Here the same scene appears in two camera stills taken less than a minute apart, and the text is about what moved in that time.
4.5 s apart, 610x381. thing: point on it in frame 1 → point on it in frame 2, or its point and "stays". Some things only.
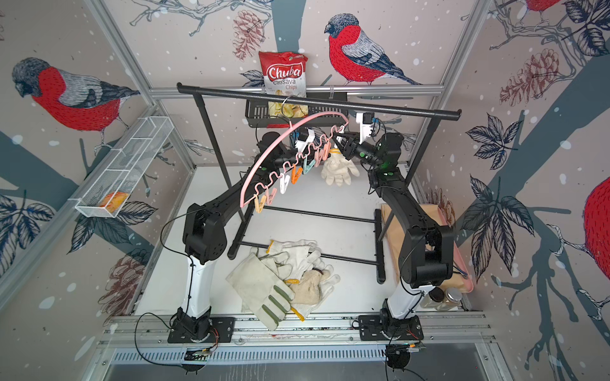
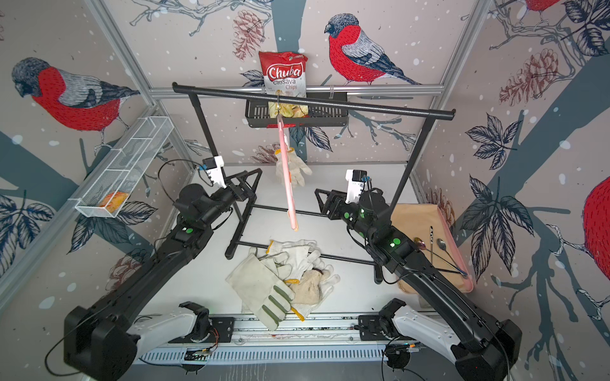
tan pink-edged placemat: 434,215 stays
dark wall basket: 257,113 stays
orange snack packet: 113,201 stays
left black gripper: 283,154 → 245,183
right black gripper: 350,146 → 333,200
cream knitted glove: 337,169 → 297,168
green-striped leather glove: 266,294 stays
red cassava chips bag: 284,73 stays
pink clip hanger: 306,142 → 292,223
